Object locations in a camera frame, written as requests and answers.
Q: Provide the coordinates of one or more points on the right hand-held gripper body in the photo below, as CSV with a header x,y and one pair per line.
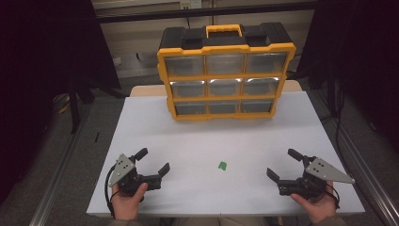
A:
x,y
316,175

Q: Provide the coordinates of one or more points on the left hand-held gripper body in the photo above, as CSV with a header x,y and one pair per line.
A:
x,y
125,175

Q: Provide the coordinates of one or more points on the small green plastic piece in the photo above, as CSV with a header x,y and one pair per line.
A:
x,y
222,165

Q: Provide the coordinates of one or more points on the yellow black organizer case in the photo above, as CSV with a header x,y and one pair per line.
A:
x,y
226,42

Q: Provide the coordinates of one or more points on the person's left hand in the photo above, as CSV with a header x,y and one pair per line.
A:
x,y
127,205

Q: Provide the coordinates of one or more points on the person's right hand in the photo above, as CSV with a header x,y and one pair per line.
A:
x,y
321,208

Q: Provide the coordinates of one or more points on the small black marker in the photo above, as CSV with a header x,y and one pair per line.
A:
x,y
97,137

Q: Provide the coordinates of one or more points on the black metal stand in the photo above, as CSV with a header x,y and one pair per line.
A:
x,y
74,106

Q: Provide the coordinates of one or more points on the set of clear drawers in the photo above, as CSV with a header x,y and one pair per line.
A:
x,y
225,64

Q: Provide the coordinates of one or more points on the black curtain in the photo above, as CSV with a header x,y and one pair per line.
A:
x,y
37,62
367,62

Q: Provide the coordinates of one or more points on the black horizontal bar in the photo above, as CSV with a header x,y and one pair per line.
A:
x,y
204,12

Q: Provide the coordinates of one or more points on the metal floor rail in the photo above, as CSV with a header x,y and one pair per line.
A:
x,y
59,175
370,185

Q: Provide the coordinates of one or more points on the white wall outlet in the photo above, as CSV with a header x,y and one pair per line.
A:
x,y
190,3

